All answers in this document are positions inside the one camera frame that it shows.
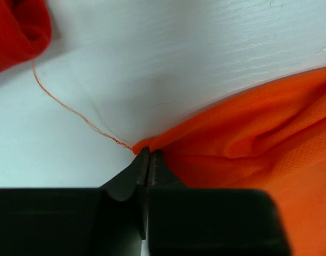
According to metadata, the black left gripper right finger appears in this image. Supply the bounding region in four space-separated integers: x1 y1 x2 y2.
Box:
147 151 291 255

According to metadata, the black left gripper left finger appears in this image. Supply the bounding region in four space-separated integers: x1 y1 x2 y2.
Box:
0 149 150 255

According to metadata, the orange t shirt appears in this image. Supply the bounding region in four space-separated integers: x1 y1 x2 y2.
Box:
131 67 326 255

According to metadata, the red t shirt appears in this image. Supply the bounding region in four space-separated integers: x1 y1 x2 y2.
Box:
0 0 52 73

